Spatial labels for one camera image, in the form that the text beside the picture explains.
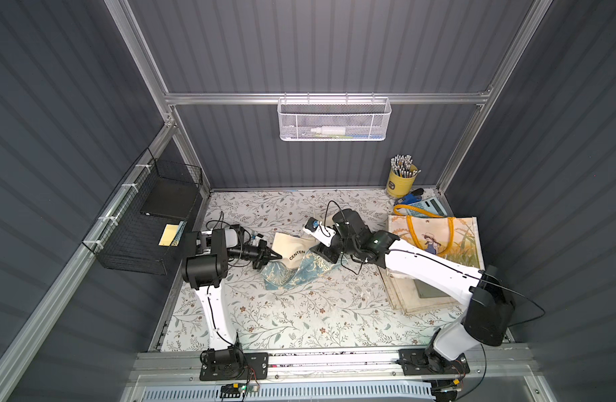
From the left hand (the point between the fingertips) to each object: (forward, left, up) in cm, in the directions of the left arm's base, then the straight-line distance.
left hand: (281, 259), depth 95 cm
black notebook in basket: (+9, +34, +26) cm, 43 cm away
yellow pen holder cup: (+31, -50, +14) cm, 61 cm away
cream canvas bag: (-16, -44, 0) cm, 47 cm away
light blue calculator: (+27, -67, +1) cm, 72 cm away
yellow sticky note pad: (-5, +31, +23) cm, 39 cm away
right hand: (-5, -13, +18) cm, 23 cm away
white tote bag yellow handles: (+2, -64, +10) cm, 65 cm away
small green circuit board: (-41, +11, -2) cm, 42 cm away
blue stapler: (+32, -59, +1) cm, 67 cm away
